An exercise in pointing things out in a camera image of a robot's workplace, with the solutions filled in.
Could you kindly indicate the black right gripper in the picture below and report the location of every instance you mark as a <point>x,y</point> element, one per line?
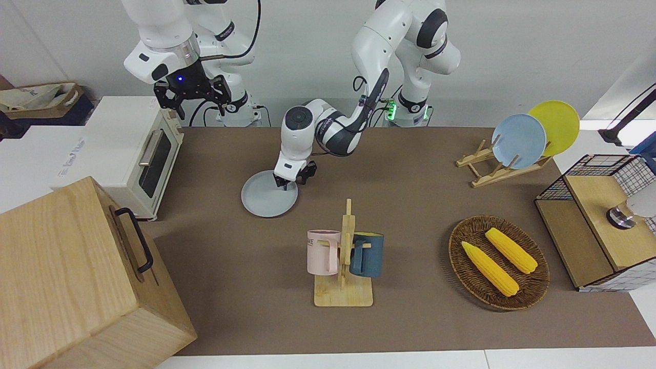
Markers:
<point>189,84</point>

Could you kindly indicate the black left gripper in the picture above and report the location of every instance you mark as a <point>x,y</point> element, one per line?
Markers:
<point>302,171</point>

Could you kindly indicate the gray round plate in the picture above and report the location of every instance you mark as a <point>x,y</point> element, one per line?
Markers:
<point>266,200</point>

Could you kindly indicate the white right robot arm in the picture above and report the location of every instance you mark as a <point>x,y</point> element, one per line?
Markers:
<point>159,36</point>

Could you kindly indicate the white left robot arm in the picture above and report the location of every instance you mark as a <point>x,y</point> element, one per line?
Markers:
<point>379,41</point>

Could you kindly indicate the wooden plate rack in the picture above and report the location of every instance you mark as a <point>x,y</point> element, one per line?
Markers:
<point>502,174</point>

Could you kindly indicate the light blue plate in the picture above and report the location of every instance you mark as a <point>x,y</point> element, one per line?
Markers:
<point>518,141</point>

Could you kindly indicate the yellow plate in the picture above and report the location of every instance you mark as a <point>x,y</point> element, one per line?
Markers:
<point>561,123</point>

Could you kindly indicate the pink mug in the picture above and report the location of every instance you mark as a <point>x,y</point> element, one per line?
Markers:
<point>322,253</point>

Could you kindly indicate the cream toaster oven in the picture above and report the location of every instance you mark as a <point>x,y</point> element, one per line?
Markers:
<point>118,143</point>

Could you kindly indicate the dark blue mug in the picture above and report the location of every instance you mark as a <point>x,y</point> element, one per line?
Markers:
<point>368,256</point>

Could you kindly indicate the wooden mug stand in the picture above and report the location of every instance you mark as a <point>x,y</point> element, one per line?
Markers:
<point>343,294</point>

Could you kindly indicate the cardboard box with cloth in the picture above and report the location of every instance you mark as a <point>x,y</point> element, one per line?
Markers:
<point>36,100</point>

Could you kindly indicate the yellow corn cob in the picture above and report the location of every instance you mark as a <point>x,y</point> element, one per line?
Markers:
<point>511,251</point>
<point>490,269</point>

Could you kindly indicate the brown wicker basket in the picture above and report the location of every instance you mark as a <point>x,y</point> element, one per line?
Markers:
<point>533,292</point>

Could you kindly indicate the blue object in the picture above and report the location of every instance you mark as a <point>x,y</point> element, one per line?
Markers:
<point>647,148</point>

